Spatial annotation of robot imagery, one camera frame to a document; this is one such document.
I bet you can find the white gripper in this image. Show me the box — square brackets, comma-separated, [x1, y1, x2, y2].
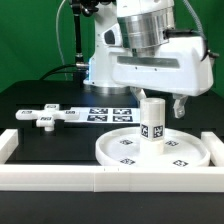
[112, 36, 213, 119]

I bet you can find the white round table top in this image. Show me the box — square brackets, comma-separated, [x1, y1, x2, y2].
[95, 127, 210, 168]

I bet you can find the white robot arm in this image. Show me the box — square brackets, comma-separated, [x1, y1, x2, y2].
[84, 0, 213, 118]

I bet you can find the white marker sheet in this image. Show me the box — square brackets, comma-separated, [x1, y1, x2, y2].
[72, 107, 140, 124]

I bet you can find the white cross-shaped table base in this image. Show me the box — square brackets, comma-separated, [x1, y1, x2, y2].
[15, 104, 80, 132]

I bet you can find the black cable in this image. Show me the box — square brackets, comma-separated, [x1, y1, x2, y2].
[39, 64, 89, 81]

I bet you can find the grey cable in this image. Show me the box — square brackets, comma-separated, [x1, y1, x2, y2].
[55, 0, 69, 81]

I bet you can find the white U-shaped frame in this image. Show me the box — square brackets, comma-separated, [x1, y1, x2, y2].
[0, 129, 224, 192]

